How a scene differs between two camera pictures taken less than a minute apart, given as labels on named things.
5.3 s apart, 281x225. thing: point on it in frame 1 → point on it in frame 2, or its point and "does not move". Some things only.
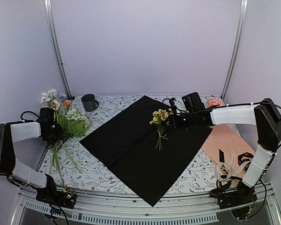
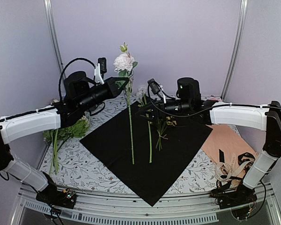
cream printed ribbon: (223, 171) does not move
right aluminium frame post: (238, 45) does not move
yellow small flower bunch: (161, 118) does not move
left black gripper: (61, 133) → (113, 87)
